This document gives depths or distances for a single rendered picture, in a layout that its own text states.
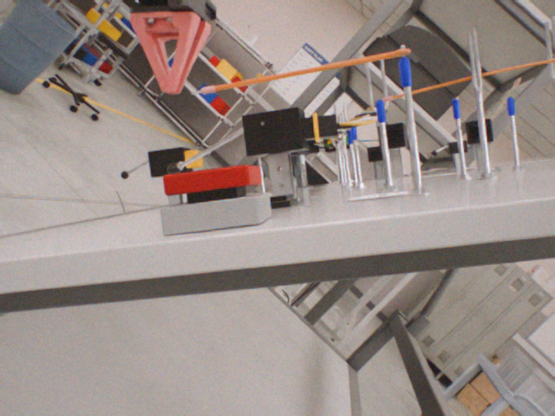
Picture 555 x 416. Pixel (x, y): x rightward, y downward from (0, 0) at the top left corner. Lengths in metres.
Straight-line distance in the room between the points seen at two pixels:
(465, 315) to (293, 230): 7.54
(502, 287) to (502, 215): 7.54
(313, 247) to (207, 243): 0.05
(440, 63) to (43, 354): 1.32
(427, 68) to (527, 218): 1.36
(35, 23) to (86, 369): 3.54
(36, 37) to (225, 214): 3.80
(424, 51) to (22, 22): 3.06
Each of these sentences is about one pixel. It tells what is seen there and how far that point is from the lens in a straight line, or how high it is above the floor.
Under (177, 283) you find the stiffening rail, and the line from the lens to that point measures 0.41.
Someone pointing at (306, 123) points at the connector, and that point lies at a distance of 0.49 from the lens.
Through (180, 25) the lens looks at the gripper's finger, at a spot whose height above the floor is 1.16.
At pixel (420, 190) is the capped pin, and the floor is 1.19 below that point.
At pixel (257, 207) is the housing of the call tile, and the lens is 0.28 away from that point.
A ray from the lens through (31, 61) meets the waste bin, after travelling 4.12.
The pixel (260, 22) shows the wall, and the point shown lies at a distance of 8.95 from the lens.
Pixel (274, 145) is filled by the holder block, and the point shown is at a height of 1.14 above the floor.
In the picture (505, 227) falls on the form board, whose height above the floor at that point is 1.19.
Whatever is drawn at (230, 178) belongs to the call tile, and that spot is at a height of 1.11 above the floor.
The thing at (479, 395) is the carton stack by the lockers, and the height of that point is 0.26.
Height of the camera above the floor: 1.15
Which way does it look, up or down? 7 degrees down
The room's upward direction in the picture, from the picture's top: 43 degrees clockwise
